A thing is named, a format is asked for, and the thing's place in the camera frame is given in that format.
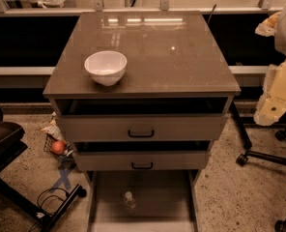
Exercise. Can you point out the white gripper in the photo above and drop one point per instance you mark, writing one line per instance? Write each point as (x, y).
(268, 110)

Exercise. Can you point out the clear plastic water bottle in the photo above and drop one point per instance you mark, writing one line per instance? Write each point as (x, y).
(129, 202)

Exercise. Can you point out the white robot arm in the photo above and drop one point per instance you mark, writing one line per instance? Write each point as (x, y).
(279, 40)

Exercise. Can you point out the top grey drawer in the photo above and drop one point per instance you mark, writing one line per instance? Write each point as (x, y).
(162, 119)

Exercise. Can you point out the grey drawer cabinet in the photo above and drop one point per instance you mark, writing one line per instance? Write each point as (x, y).
(170, 55)

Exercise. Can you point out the middle grey drawer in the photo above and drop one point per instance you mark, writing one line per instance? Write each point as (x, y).
(142, 155)

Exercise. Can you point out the bottom open grey drawer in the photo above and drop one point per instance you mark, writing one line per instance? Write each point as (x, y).
(165, 201)

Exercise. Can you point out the white ceramic bowl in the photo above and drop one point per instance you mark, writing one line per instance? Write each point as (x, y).
(106, 67)

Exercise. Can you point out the snack bag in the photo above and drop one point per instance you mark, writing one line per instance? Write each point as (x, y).
(52, 129)

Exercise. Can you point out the red apple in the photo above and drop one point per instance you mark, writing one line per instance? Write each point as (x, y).
(58, 147)

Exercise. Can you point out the black chair left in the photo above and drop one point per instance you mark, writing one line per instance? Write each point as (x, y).
(11, 147)

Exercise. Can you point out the black wire basket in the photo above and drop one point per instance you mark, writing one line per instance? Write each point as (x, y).
(65, 157)

